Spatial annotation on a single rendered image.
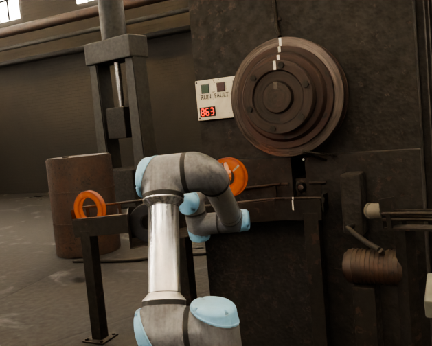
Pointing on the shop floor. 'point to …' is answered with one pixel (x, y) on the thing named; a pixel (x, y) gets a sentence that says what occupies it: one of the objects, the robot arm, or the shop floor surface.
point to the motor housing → (369, 290)
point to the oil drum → (88, 167)
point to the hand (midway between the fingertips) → (227, 171)
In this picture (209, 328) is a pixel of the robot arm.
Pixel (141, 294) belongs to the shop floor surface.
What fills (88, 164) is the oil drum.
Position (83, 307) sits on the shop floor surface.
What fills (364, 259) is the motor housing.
